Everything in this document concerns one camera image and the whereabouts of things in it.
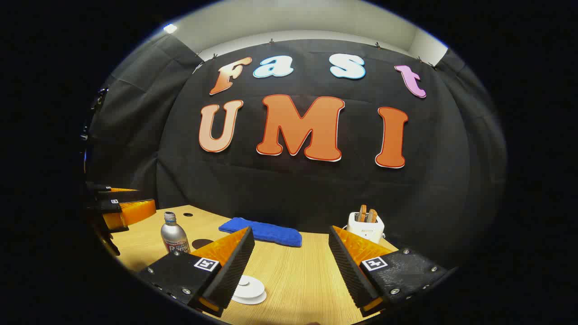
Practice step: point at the blue towel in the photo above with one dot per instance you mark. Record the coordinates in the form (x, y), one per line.
(266, 232)

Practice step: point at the toast slice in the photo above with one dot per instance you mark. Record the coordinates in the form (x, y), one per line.
(372, 215)
(362, 213)

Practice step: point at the dark round coaster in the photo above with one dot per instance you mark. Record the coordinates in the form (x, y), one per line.
(202, 243)

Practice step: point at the ceiling light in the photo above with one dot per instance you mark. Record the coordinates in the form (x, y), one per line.
(170, 28)

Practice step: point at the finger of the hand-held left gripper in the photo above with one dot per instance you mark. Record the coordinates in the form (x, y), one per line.
(108, 206)
(117, 195)

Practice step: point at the black backdrop cloth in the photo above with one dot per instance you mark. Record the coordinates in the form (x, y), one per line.
(316, 194)

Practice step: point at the white teacup lid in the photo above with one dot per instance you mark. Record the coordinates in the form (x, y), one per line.
(250, 286)

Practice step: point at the white saucer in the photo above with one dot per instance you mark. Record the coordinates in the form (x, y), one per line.
(253, 302)

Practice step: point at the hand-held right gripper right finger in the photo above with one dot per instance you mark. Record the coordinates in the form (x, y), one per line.
(350, 271)

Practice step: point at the silver water bottle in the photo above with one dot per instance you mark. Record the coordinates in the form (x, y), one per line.
(174, 234)

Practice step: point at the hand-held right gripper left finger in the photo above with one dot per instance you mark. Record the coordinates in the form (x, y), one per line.
(232, 271)

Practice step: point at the white toaster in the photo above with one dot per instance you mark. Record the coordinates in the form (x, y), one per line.
(365, 231)

